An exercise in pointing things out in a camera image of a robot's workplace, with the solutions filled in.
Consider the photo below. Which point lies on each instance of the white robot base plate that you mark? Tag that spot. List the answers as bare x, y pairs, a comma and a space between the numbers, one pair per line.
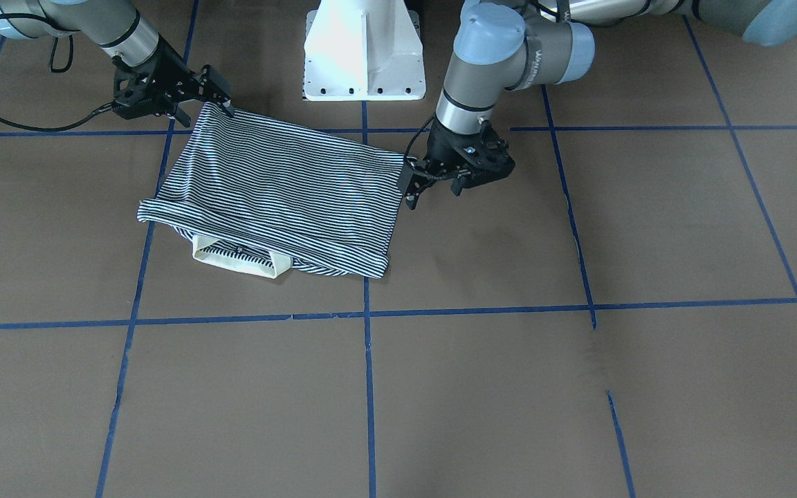
363, 51

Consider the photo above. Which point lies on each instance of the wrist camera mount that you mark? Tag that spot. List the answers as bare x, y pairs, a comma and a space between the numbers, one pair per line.
483, 158
137, 95

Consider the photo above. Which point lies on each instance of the striped polo shirt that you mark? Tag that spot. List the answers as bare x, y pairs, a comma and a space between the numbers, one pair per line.
257, 196

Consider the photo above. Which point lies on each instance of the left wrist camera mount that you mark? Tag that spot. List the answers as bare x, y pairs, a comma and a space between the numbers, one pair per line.
483, 158

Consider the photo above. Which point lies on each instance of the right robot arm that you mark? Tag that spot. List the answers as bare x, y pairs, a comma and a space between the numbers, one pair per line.
117, 27

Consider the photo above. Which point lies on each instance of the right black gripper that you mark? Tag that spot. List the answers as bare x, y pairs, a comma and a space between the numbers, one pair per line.
167, 73

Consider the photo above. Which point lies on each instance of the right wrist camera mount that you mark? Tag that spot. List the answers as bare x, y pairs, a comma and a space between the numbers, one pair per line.
137, 95

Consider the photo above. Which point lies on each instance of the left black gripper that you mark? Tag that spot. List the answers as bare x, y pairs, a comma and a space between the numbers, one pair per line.
439, 148

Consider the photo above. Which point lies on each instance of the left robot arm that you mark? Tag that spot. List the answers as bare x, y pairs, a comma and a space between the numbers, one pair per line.
504, 46

